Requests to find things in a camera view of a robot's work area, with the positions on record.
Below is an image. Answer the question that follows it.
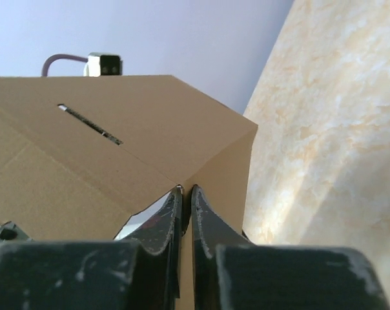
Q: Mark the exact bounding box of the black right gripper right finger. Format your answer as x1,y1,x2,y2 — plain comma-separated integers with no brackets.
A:
191,186,390,309

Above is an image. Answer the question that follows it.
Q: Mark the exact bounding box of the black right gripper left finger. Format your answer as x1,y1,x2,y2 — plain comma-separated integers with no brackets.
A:
0,189,183,309

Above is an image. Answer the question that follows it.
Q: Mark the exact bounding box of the brown cardboard box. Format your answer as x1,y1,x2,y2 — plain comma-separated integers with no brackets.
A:
0,76,257,309

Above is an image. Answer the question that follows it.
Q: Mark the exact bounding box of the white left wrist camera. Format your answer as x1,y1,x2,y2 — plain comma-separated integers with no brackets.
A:
83,52,123,77

